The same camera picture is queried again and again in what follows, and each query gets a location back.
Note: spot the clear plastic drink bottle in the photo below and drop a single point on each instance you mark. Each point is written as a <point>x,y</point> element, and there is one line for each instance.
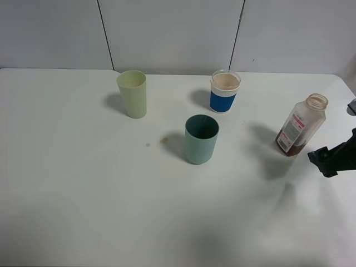
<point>302,123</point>

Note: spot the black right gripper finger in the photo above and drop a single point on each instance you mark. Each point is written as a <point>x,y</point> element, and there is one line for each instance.
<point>351,107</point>
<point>340,158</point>

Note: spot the pale yellow-green plastic cup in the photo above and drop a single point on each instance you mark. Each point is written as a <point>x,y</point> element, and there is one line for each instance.
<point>132,86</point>

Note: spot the clear cup with blue sleeve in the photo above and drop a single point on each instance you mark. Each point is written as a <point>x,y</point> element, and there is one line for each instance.
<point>224,87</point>

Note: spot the teal green plastic cup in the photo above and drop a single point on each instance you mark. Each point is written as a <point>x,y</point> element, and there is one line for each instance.
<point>201,133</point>

